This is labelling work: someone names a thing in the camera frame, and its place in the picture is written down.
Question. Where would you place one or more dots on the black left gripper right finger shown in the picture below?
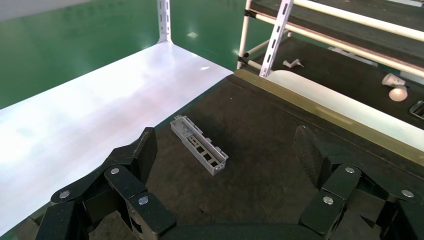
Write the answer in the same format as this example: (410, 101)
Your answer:
(334, 185)

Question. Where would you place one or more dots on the small grey metal bracket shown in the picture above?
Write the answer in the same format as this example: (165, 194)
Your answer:
(291, 63)

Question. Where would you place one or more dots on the small white plastic piece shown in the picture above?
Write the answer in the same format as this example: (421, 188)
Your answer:
(392, 80)

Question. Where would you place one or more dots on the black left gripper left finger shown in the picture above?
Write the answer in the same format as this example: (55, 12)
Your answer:
(129, 185)

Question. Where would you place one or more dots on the silver metal channel part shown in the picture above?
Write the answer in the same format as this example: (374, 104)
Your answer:
(198, 145)

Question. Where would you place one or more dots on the white metal shelving rack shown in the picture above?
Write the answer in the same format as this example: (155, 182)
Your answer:
(99, 99)

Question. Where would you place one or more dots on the beige round ball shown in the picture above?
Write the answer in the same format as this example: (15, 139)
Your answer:
(398, 93)

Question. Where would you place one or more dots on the black container tray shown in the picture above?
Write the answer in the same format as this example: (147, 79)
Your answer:
(258, 132)

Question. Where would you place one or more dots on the white pipe rack black shelves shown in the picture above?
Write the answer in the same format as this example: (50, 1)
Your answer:
(364, 20)

